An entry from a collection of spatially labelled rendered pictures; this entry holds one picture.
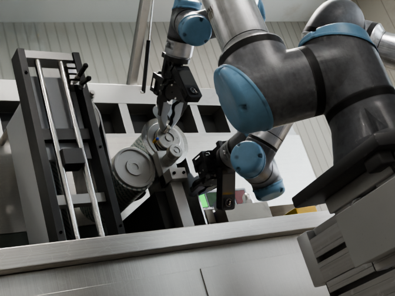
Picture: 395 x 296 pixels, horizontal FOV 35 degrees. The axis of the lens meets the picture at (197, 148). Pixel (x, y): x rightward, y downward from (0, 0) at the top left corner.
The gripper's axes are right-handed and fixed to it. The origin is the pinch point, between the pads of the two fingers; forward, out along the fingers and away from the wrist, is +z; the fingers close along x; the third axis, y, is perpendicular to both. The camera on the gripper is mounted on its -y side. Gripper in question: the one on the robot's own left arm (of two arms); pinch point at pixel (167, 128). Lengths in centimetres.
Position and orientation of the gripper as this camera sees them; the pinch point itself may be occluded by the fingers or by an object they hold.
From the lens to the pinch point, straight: 172.8
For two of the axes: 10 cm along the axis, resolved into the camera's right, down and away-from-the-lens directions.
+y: -5.4, -3.9, 7.4
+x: -8.1, 0.3, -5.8
